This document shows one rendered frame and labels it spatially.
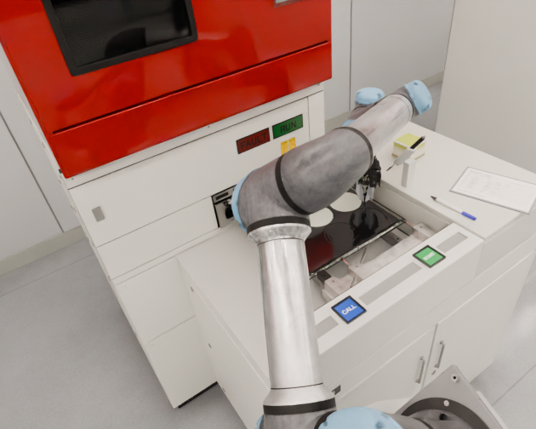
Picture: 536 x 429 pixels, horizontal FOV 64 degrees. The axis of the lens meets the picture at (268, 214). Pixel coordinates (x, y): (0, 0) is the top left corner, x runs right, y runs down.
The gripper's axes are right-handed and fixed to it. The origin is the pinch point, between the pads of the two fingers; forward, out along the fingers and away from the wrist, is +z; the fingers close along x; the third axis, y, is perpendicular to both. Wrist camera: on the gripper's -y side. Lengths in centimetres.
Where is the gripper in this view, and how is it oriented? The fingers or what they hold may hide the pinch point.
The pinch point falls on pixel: (364, 197)
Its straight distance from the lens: 137.3
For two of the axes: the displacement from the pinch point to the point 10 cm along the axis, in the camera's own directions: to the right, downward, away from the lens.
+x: 9.9, -0.1, -1.4
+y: -1.0, 6.3, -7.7
